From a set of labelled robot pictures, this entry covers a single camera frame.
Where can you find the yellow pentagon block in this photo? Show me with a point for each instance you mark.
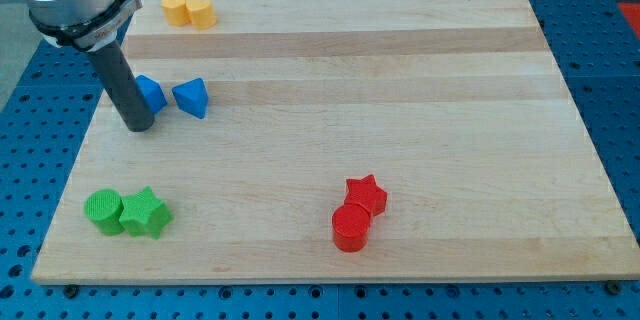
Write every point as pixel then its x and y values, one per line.
pixel 175 12

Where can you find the yellow heart block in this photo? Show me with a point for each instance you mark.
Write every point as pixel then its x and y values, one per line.
pixel 201 13

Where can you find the red cylinder block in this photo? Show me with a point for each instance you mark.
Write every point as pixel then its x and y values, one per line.
pixel 350 224

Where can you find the blue cube block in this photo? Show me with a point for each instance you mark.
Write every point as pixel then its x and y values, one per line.
pixel 152 93

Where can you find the green star block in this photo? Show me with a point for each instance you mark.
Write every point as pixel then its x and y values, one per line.
pixel 144 214

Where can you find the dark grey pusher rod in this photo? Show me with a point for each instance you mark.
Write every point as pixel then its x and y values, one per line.
pixel 119 83

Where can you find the red star block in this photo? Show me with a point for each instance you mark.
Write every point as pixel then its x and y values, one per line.
pixel 366 193

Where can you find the wooden board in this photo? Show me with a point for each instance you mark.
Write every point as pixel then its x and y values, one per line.
pixel 457 107

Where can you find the green cylinder block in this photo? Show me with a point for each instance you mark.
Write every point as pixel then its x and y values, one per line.
pixel 103 208

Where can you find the blue triangle block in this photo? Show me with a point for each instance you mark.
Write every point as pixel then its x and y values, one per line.
pixel 192 97

